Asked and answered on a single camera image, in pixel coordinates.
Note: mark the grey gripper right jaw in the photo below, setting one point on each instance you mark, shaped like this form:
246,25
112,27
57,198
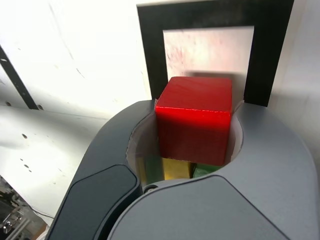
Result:
250,205

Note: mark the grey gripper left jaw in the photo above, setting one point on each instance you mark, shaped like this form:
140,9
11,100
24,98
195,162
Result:
100,175

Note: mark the green cube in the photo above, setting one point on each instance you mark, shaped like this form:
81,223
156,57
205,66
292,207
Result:
205,171

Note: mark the yellow cube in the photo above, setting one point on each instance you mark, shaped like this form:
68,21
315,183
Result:
176,170

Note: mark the red cube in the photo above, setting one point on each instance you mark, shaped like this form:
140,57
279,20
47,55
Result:
192,125

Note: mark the black tape square outline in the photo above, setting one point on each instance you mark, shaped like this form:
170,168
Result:
150,37

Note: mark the black tape strip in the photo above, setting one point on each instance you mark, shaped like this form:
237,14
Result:
18,83

